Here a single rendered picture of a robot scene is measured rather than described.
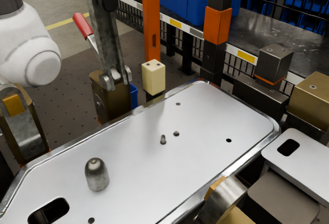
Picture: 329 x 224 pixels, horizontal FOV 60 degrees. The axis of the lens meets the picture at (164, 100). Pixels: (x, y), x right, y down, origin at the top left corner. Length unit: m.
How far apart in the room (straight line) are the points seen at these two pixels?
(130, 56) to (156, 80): 0.78
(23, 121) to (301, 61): 0.58
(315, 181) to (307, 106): 0.14
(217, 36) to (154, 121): 0.28
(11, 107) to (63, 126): 0.53
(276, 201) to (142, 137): 0.23
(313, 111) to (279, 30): 0.34
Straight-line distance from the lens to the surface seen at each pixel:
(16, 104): 0.49
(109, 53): 0.52
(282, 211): 0.47
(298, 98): 0.57
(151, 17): 0.55
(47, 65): 0.80
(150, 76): 0.56
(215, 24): 0.70
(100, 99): 0.57
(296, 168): 0.50
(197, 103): 0.58
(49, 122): 1.04
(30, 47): 0.78
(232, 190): 0.30
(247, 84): 0.65
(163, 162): 0.47
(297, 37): 0.83
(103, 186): 0.44
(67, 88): 1.18
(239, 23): 0.86
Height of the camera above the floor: 1.36
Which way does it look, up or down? 38 degrees down
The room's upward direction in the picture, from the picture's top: straight up
